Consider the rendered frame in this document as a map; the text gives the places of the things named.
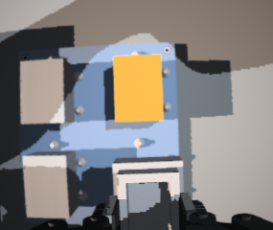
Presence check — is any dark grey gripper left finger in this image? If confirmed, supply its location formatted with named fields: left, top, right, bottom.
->
left=30, top=195, right=121, bottom=230

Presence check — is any orange rectangular block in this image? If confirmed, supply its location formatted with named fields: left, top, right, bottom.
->
left=113, top=55, right=164, bottom=122

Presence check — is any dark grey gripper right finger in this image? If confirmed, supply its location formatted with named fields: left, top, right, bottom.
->
left=179, top=193, right=273, bottom=230

